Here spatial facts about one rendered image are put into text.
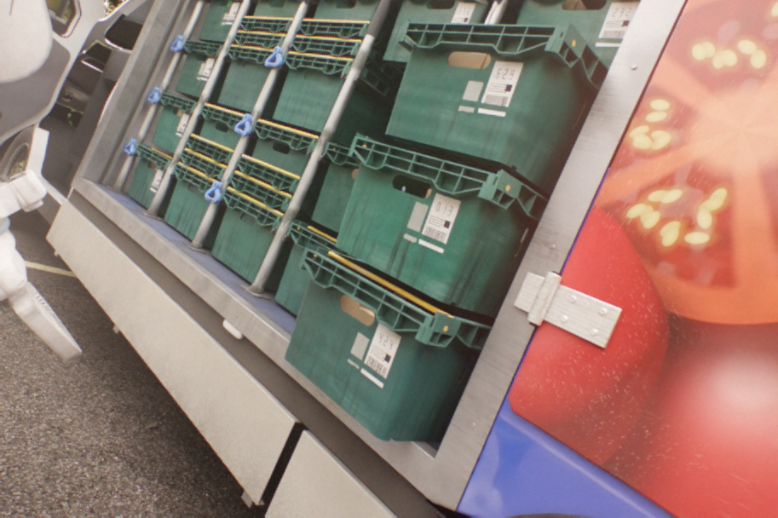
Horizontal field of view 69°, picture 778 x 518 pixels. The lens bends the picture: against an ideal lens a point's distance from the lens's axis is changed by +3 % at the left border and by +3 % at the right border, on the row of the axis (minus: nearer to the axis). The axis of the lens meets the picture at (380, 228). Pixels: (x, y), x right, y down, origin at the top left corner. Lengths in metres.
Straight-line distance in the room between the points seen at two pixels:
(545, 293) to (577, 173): 0.23
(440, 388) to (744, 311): 0.51
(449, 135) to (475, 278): 0.29
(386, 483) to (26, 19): 0.97
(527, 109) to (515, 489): 0.64
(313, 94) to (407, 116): 0.81
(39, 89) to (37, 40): 3.26
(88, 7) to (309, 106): 2.55
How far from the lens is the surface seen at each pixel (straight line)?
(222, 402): 1.58
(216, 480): 2.14
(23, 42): 0.94
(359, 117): 1.93
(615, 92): 1.11
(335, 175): 1.71
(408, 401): 1.05
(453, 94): 1.15
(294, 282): 1.70
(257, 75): 2.32
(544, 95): 1.07
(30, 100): 4.19
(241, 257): 1.96
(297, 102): 2.03
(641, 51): 1.13
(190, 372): 1.73
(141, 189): 2.82
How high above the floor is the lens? 0.97
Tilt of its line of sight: 1 degrees up
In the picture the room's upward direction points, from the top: 24 degrees clockwise
